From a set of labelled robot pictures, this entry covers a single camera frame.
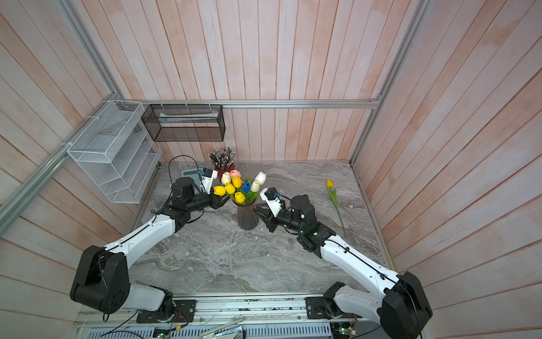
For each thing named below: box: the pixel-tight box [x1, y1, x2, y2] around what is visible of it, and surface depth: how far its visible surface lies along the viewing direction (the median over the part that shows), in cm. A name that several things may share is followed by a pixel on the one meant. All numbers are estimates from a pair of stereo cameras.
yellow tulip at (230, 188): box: [225, 182, 236, 195], surface depth 74 cm
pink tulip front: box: [230, 169, 242, 180], surface depth 76 cm
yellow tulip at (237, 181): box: [232, 175, 244, 189], surface depth 74 cm
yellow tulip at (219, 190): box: [213, 185, 227, 197], surface depth 72 cm
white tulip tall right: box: [254, 170, 267, 186], surface depth 76 cm
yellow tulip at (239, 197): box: [234, 192, 246, 204], surface depth 72 cm
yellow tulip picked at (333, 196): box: [326, 179, 347, 239], surface depth 108 cm
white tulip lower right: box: [250, 179, 261, 193], surface depth 74 cm
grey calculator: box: [181, 168, 202, 186], surface depth 113 cm
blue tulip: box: [241, 182, 252, 193], surface depth 73 cm
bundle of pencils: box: [207, 146, 236, 171], surface depth 100 cm
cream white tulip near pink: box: [221, 171, 232, 186], surface depth 75 cm
